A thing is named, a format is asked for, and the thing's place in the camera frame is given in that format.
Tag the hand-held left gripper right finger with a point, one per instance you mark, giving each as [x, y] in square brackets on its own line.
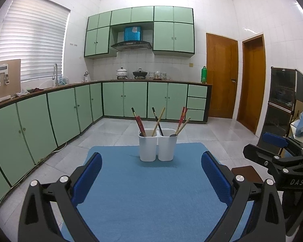
[216, 179]

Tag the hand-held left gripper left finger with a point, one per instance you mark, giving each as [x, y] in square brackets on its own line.
[88, 179]

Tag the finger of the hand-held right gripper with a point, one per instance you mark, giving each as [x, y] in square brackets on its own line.
[275, 140]
[260, 153]

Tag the plain wooden chopstick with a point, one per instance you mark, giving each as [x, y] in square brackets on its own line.
[160, 118]
[185, 123]

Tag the white two-compartment utensil holder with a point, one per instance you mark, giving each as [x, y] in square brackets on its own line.
[147, 148]

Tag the black chopstick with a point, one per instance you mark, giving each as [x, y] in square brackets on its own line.
[156, 119]
[135, 117]

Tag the black glass-front cabinet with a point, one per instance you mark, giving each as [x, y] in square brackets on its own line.
[280, 100]

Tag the cardboard box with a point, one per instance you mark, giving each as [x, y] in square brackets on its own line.
[298, 105]

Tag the plain wooden door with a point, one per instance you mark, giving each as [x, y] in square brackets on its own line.
[252, 85]

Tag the blue table cloth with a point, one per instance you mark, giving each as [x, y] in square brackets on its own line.
[146, 194]

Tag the green kitchen base cabinets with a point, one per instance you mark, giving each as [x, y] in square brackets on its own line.
[65, 116]

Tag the green plastic bottle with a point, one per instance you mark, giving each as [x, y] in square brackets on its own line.
[204, 75]

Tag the metal kettle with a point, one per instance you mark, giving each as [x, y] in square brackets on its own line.
[86, 75]

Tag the rag on counter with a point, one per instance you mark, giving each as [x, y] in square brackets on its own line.
[27, 92]

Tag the metal sink faucet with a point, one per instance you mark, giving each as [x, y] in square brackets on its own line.
[55, 73]

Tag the white cooking pot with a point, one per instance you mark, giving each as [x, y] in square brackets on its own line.
[122, 73]

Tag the black wok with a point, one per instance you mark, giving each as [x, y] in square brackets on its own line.
[140, 73]

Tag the group of glass jars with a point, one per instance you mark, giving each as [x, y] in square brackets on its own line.
[157, 75]

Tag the cardboard board with clips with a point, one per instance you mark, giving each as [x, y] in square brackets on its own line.
[14, 80]

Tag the range hood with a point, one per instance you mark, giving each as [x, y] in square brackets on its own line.
[132, 42]

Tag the white window blind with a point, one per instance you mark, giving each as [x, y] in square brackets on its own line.
[32, 40]

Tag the green wall cabinets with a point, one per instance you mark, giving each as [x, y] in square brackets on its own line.
[164, 32]

